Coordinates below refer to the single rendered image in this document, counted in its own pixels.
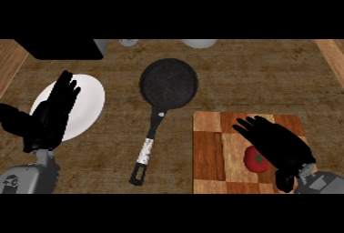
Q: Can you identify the white plate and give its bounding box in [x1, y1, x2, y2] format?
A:
[29, 74, 106, 142]

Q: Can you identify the wooden checkered cutting board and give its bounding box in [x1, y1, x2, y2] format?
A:
[192, 110, 319, 195]

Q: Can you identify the black appliance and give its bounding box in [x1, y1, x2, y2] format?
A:
[13, 38, 105, 61]

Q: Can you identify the grey round object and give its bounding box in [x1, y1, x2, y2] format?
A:
[118, 38, 139, 47]

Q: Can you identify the black frying pan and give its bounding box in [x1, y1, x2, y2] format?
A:
[128, 57, 201, 187]

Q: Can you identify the red tomato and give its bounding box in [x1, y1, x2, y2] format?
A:
[244, 145, 273, 174]

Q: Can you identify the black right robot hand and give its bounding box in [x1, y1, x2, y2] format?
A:
[232, 115, 316, 194]

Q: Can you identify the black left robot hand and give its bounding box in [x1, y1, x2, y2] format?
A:
[0, 70, 83, 154]

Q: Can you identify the white round object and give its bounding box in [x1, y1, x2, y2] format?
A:
[180, 38, 218, 49]

